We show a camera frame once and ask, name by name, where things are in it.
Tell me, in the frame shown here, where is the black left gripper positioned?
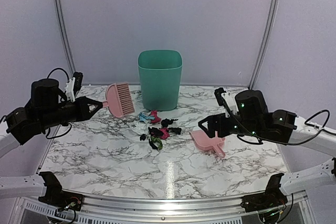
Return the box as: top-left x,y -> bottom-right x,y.
39,95 -> 102,130

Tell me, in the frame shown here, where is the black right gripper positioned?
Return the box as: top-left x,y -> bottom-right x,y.
198,113 -> 263,138

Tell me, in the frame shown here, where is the pink plastic dustpan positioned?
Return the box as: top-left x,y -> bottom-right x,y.
190,130 -> 225,158

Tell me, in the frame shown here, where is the pink hand brush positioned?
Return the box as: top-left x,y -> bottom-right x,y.
102,82 -> 135,118

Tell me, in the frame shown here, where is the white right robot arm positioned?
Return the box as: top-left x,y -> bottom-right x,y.
198,88 -> 335,207

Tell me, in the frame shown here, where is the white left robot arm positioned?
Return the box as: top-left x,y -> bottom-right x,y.
1,78 -> 103,206

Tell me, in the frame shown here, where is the black paper scrap right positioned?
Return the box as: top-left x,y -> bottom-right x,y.
168,127 -> 182,135

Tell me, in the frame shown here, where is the black paper scrap upper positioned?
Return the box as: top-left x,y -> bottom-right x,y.
161,119 -> 177,128

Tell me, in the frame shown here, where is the magenta paper scrap lower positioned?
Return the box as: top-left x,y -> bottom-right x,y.
159,127 -> 170,140

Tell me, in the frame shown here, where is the magenta paper scrap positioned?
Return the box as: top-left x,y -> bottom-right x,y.
159,127 -> 170,140
149,110 -> 162,124

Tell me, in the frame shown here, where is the black paper scrap centre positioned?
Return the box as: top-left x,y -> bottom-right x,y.
148,127 -> 163,137

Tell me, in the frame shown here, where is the magenta paper scrap upper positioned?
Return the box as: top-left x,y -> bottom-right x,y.
149,110 -> 162,124

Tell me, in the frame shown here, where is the green black paper scrap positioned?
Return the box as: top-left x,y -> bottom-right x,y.
149,137 -> 163,151

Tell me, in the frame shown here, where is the small black paper scrap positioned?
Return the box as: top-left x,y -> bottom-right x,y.
140,134 -> 146,141

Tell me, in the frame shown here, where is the teal plastic waste bin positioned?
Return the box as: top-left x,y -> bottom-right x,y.
138,50 -> 183,111

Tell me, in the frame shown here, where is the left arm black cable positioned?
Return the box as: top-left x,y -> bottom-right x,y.
44,68 -> 74,140

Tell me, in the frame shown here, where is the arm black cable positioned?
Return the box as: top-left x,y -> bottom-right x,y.
220,95 -> 331,146
44,68 -> 74,140

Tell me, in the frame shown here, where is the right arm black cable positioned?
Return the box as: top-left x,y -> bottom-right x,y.
220,95 -> 331,146

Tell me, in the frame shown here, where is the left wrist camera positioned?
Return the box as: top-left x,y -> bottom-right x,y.
73,72 -> 83,96

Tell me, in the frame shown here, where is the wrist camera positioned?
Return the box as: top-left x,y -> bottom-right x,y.
73,72 -> 83,96
214,88 -> 226,106

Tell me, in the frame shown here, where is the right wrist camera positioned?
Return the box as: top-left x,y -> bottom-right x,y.
214,88 -> 226,106

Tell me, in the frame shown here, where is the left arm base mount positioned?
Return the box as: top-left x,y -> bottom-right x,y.
38,172 -> 84,211

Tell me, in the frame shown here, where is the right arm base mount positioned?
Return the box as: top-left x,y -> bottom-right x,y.
240,173 -> 288,212

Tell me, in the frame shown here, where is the right aluminium corner post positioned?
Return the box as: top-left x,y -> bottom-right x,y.
248,0 -> 279,89

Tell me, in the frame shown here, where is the aluminium corner post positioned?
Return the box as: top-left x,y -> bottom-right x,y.
248,0 -> 279,89
54,0 -> 76,75

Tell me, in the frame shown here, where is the aluminium front rail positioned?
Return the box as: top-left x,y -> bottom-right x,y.
15,191 -> 308,224

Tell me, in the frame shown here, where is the left aluminium corner post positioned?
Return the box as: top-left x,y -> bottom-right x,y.
54,0 -> 76,75

